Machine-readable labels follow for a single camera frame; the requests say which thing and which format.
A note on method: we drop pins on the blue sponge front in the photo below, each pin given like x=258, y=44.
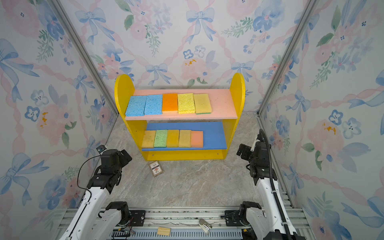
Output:
x=154, y=104

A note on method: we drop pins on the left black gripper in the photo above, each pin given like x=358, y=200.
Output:
x=124, y=160

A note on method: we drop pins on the yellow shelf pink blue boards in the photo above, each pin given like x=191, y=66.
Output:
x=184, y=124

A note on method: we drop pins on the blue sponge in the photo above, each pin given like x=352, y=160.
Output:
x=136, y=106
x=154, y=104

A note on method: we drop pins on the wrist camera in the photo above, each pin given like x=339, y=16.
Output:
x=101, y=149
x=254, y=144

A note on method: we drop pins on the green sponge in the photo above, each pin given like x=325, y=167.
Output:
x=161, y=138

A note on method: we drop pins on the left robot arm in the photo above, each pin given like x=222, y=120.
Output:
x=90, y=222

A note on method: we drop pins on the dark orange sponge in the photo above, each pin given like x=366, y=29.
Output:
x=170, y=103

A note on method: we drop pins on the bright yellow sponge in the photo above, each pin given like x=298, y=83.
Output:
x=186, y=103

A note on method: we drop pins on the tan yellow sponge front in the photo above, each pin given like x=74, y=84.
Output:
x=185, y=139

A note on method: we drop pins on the playing card box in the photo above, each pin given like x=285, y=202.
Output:
x=156, y=169

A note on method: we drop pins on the metal clip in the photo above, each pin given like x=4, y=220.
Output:
x=205, y=226

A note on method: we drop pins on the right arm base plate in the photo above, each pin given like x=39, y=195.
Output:
x=250, y=217

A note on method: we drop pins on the dull yellow sponge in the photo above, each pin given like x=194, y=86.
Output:
x=148, y=139

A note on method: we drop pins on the light orange sponge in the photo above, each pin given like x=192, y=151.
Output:
x=197, y=139

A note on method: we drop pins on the deep yellow sponge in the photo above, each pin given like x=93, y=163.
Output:
x=173, y=139

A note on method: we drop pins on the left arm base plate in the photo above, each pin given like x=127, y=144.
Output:
x=135, y=218

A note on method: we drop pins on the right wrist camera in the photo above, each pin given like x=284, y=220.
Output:
x=254, y=144

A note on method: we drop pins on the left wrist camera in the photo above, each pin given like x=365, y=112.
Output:
x=101, y=149

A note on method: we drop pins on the small wooden block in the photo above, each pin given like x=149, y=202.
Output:
x=162, y=231

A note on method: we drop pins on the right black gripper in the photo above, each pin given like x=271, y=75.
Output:
x=247, y=151

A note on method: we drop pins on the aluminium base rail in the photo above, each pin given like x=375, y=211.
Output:
x=290, y=224

